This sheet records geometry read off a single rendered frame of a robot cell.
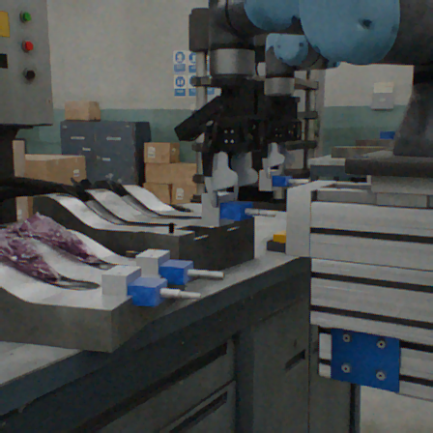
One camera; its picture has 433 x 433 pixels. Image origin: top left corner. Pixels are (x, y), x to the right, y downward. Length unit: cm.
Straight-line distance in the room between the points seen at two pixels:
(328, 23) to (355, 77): 688
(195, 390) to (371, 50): 69
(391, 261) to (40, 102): 137
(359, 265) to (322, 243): 5
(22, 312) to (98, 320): 10
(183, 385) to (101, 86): 800
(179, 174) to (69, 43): 271
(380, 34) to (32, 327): 53
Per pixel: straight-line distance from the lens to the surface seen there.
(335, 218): 76
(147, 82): 853
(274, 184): 154
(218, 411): 119
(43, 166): 569
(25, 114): 187
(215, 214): 99
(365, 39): 64
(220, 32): 96
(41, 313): 78
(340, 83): 757
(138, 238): 105
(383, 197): 75
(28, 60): 189
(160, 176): 801
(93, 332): 75
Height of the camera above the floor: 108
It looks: 9 degrees down
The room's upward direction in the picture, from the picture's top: straight up
